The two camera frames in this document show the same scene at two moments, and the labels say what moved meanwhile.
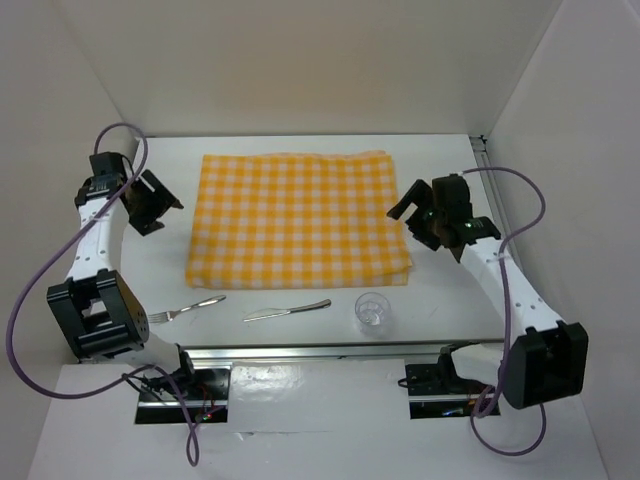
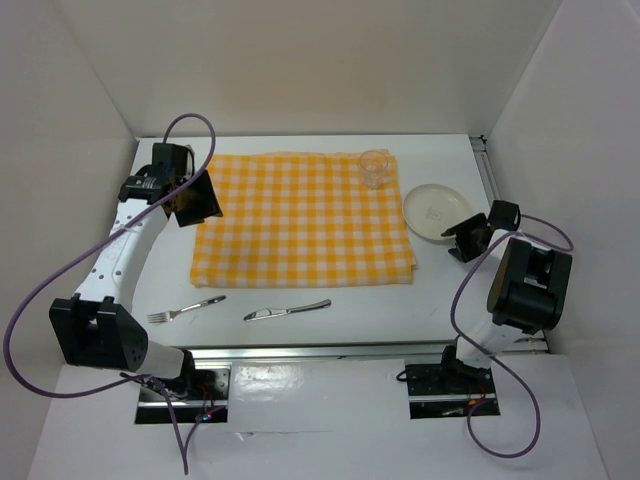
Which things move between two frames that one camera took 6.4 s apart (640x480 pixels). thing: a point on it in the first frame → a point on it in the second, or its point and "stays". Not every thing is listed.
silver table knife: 279,311 stays
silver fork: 167,316 stays
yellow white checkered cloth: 301,218 stays
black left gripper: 146,224 → 207,206
